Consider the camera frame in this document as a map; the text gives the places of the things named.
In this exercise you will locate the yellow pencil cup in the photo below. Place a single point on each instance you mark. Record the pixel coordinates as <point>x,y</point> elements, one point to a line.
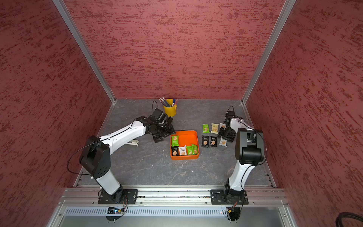
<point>170,111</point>

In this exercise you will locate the orange storage box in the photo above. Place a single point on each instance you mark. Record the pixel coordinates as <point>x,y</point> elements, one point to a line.
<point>186,138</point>

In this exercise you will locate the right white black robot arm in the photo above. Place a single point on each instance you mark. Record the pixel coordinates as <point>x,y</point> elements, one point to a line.
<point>249,152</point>

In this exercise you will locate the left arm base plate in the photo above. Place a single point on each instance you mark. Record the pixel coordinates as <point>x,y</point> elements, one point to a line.
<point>121,196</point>

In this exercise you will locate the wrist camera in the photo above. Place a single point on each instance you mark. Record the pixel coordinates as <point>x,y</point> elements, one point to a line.
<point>229,116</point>
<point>158,116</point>

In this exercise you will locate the white cookie packet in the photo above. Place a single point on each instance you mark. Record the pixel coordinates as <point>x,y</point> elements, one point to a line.
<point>182,151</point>

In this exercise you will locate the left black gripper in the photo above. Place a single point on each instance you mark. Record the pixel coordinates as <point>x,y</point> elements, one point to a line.
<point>167,133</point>

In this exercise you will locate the aluminium front rail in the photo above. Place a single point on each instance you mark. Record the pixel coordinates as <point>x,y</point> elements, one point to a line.
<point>173,196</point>

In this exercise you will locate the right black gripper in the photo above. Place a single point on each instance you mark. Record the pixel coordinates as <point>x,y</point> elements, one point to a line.
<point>230,139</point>

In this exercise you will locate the green cookie packet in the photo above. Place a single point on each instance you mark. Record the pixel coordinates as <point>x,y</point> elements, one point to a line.
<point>175,141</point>
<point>205,128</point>

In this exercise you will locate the black cookie packet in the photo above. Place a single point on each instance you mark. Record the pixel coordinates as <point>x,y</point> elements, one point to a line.
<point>213,141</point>
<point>175,151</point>
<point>205,141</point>

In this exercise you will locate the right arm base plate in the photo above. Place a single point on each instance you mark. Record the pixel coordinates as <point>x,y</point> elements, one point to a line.
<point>230,197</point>

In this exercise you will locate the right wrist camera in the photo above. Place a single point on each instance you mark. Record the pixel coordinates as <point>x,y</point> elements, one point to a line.
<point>229,116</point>

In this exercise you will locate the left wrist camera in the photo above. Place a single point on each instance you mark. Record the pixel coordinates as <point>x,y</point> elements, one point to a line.
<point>158,116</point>

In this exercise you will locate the white cookie packet outside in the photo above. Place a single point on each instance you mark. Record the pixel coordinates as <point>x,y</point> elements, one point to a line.
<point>223,142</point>

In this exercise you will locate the white object under left arm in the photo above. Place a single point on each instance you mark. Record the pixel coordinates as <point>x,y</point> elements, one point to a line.
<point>133,142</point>

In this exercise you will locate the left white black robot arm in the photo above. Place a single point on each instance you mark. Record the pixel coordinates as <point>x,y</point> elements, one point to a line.
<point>96,155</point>

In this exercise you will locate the coloured pencils bunch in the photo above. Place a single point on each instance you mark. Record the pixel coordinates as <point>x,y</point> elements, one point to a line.
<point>165,103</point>

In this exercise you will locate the cream cookie packet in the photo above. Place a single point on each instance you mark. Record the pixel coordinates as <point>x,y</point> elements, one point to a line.
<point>214,128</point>

